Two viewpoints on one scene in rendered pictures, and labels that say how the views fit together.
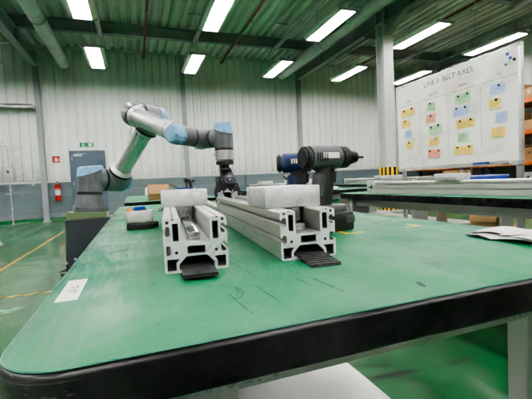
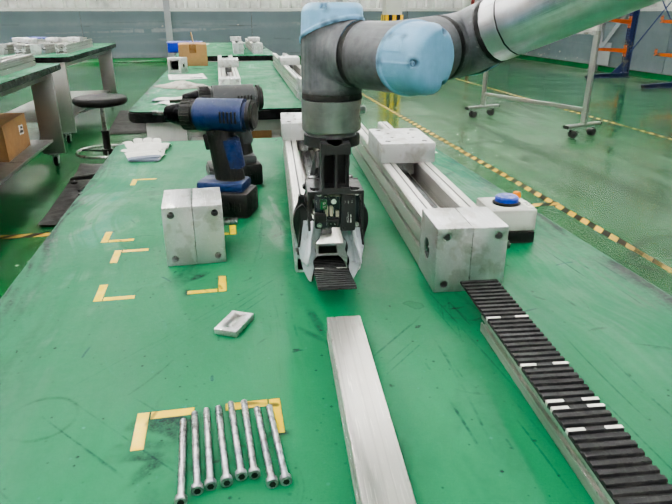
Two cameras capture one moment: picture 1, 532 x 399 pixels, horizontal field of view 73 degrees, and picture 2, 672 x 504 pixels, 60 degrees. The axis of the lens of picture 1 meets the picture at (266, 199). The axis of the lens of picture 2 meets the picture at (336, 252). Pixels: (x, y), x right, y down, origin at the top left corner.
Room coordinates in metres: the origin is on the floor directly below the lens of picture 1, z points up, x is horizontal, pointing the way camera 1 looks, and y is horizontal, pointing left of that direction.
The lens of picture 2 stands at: (2.20, 0.28, 1.14)
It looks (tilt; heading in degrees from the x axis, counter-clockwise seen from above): 22 degrees down; 189
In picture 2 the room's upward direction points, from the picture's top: straight up
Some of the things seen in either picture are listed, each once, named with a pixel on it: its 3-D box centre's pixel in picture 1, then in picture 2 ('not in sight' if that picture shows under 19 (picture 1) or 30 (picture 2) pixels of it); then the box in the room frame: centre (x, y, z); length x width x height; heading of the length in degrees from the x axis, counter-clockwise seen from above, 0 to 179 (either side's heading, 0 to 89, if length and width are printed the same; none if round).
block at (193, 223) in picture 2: not in sight; (202, 224); (1.35, -0.07, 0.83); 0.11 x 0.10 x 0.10; 112
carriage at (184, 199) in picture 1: (183, 202); (399, 151); (0.96, 0.22, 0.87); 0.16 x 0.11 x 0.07; 15
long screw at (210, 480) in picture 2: not in sight; (208, 444); (1.80, 0.10, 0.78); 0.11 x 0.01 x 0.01; 23
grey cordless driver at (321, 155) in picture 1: (335, 188); (219, 136); (0.95, -0.18, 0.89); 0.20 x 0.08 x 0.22; 117
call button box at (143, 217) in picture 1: (142, 218); (499, 218); (1.19, 0.41, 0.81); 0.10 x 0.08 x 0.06; 105
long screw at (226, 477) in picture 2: not in sight; (222, 441); (1.79, 0.11, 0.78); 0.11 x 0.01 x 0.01; 24
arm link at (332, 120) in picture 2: (223, 156); (333, 117); (1.45, 0.16, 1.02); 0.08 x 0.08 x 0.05
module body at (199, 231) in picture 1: (184, 220); (398, 173); (0.96, 0.22, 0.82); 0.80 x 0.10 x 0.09; 15
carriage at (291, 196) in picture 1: (280, 201); (303, 131); (0.76, -0.03, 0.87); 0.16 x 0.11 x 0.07; 15
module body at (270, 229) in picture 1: (254, 215); (310, 176); (1.01, 0.03, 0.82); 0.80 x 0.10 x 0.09; 15
